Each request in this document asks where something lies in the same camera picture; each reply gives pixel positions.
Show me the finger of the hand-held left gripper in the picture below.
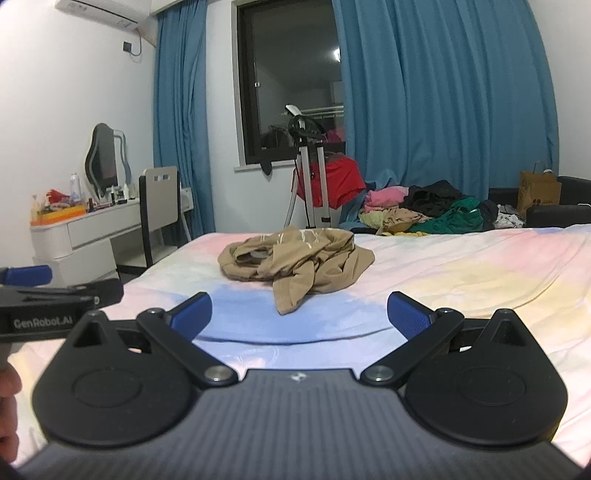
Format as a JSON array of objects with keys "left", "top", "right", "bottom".
[
  {"left": 55, "top": 278, "right": 124, "bottom": 306},
  {"left": 0, "top": 265, "right": 53, "bottom": 287}
]

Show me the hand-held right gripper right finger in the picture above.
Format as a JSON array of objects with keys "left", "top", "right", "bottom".
[{"left": 360, "top": 292, "right": 527, "bottom": 388}]

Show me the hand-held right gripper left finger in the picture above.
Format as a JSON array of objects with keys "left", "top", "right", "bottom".
[{"left": 65, "top": 292, "right": 238, "bottom": 388}]

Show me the tan t-shirt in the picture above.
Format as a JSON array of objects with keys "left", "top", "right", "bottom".
[{"left": 218, "top": 226, "right": 376, "bottom": 316}]

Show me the person's left hand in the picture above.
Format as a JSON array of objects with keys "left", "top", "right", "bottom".
[{"left": 0, "top": 364, "right": 23, "bottom": 445}]

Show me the white vanity desk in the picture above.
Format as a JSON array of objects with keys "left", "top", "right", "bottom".
[{"left": 30, "top": 198, "right": 145, "bottom": 287}]

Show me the pastel tie-dye blanket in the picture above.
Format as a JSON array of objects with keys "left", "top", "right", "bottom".
[{"left": 0, "top": 224, "right": 591, "bottom": 464}]

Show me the orange tray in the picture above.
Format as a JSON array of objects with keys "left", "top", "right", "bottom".
[{"left": 37, "top": 205, "right": 88, "bottom": 225}]

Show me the row of cosmetic bottles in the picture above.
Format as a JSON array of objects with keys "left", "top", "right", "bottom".
[{"left": 88, "top": 182, "right": 139, "bottom": 207}]

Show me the tan patterned garment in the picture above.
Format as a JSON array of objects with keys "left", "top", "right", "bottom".
[{"left": 376, "top": 208, "right": 430, "bottom": 234}]

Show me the beige black chair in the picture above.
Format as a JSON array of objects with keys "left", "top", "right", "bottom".
[{"left": 139, "top": 166, "right": 193, "bottom": 269}]

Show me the green garment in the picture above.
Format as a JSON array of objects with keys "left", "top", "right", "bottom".
[{"left": 406, "top": 198, "right": 486, "bottom": 234}]

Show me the blue garment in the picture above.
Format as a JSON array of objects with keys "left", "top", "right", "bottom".
[{"left": 341, "top": 203, "right": 371, "bottom": 232}]

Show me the pink garment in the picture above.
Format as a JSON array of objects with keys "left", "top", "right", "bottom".
[{"left": 365, "top": 186, "right": 410, "bottom": 214}]

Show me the black garment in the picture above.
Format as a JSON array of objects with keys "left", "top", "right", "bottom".
[{"left": 404, "top": 180, "right": 499, "bottom": 219}]

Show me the white patterned cloth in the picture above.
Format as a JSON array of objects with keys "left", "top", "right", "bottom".
[{"left": 494, "top": 203, "right": 525, "bottom": 230}]

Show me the red cloth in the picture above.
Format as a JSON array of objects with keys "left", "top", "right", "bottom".
[{"left": 295, "top": 154, "right": 367, "bottom": 208}]

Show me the silver tripod stand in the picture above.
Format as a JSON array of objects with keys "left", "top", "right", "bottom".
[{"left": 283, "top": 104, "right": 345, "bottom": 230}]

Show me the black sofa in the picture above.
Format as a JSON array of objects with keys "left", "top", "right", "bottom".
[{"left": 488, "top": 175, "right": 591, "bottom": 230}]

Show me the brown paper bag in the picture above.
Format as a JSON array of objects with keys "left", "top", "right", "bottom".
[{"left": 517, "top": 161, "right": 563, "bottom": 217}]

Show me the narrow blue curtain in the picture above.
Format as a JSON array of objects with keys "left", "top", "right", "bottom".
[{"left": 152, "top": 7, "right": 218, "bottom": 237}]

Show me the wide blue curtain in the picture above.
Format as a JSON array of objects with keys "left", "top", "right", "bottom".
[{"left": 331, "top": 0, "right": 561, "bottom": 204}]

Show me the dark window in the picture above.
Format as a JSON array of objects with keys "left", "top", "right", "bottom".
[{"left": 236, "top": 0, "right": 346, "bottom": 166}]

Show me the white air conditioner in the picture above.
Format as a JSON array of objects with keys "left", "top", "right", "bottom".
[{"left": 54, "top": 0, "right": 149, "bottom": 30}]

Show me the wavy frame mirror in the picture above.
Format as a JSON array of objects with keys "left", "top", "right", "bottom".
[{"left": 84, "top": 123, "right": 127, "bottom": 186}]

